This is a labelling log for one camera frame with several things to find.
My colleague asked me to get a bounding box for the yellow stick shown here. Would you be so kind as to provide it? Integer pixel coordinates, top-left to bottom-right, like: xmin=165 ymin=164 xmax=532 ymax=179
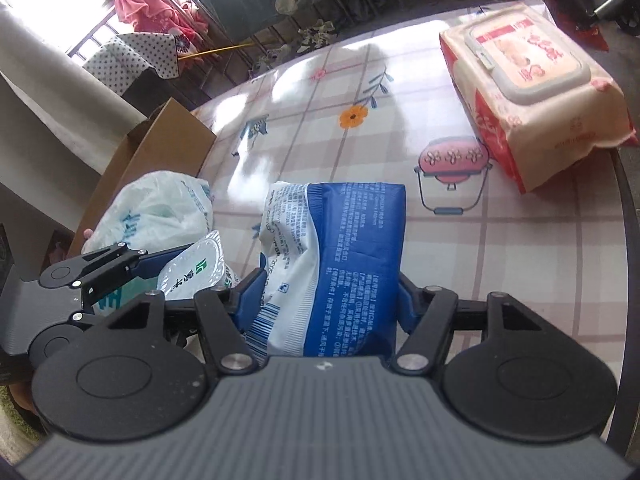
xmin=176 ymin=42 xmax=257 ymax=60

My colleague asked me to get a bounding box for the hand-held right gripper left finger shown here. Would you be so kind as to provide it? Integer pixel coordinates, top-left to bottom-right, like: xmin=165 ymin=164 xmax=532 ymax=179
xmin=105 ymin=266 xmax=271 ymax=376

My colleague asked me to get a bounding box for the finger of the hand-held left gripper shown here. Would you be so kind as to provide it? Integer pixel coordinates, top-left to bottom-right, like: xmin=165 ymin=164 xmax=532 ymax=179
xmin=70 ymin=307 xmax=108 ymax=328
xmin=74 ymin=241 xmax=196 ymax=307

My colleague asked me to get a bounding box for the pink garment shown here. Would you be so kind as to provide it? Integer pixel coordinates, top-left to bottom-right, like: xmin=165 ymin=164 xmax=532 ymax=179
xmin=114 ymin=0 xmax=211 ymax=43

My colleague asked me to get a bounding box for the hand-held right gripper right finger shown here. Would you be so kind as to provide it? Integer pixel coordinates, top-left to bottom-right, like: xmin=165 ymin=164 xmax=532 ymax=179
xmin=391 ymin=271 xmax=546 ymax=376

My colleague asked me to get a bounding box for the white yogurt cup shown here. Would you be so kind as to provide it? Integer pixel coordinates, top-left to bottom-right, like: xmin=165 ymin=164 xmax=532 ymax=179
xmin=156 ymin=230 xmax=237 ymax=301

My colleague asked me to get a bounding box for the brown cardboard box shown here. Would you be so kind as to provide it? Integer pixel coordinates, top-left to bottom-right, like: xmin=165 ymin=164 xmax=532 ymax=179
xmin=66 ymin=97 xmax=218 ymax=257

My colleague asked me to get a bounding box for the black cloth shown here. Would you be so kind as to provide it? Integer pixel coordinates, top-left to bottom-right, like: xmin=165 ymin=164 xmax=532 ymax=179
xmin=121 ymin=67 xmax=173 ymax=113

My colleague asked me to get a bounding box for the white polka dot cloth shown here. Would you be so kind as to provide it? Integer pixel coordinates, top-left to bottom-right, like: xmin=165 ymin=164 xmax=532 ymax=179
xmin=81 ymin=32 xmax=182 ymax=81

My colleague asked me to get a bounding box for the blue and white packet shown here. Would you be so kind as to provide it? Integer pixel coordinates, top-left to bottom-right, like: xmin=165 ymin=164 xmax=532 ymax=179
xmin=250 ymin=181 xmax=407 ymax=359

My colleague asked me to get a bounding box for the white plastic bag teal print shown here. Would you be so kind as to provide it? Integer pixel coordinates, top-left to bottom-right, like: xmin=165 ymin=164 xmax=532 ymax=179
xmin=81 ymin=170 xmax=241 ymax=318

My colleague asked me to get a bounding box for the grey white curtain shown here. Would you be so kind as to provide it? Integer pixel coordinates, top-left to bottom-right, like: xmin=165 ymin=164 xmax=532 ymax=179
xmin=0 ymin=2 xmax=151 ymax=191

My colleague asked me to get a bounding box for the red packet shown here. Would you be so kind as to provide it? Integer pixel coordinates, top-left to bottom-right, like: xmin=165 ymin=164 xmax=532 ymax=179
xmin=582 ymin=20 xmax=610 ymax=52

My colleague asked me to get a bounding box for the pink wet wipes pack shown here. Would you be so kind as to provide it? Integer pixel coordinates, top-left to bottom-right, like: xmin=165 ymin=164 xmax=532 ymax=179
xmin=439 ymin=2 xmax=639 ymax=194

